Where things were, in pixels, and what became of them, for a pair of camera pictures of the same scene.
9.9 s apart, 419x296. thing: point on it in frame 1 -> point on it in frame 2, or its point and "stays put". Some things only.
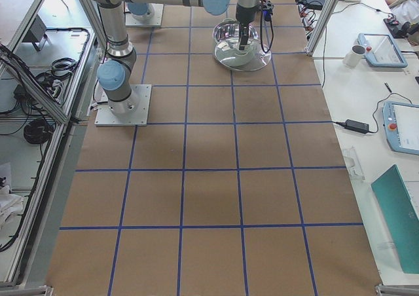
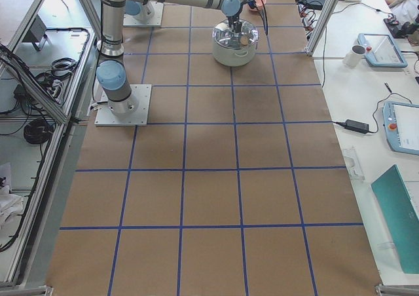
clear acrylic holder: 353,164 stays put
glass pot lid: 228,54 -> 224,35
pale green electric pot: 226,35 stays put
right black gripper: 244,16 -> 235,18
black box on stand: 36,35 stays put
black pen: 388,87 stays put
